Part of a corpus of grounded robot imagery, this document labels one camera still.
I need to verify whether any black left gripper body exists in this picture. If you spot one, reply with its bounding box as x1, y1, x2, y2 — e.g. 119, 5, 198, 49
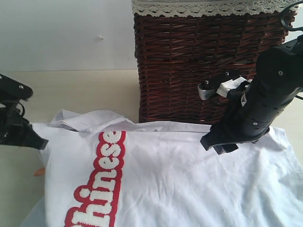
0, 74, 33, 144

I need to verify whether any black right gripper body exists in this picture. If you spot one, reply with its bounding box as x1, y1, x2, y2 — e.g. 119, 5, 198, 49
220, 46, 303, 143

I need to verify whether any white t-shirt red lettering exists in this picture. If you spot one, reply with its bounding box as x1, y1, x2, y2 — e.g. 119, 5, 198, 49
22, 110, 303, 227

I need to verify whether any brown wicker basket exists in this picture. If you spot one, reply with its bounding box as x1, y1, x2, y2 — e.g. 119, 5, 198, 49
134, 12, 287, 124

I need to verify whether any lace trimmed basket liner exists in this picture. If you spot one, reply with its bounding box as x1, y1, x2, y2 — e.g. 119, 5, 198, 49
131, 0, 298, 17

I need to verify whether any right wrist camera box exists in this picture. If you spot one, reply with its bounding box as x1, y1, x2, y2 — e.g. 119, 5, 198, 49
197, 70, 241, 101

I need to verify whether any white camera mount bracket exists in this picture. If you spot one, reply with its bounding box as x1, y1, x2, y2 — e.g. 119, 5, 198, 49
216, 77, 252, 98

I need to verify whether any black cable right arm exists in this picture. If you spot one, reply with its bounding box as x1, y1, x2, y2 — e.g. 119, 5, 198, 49
279, 2, 303, 34

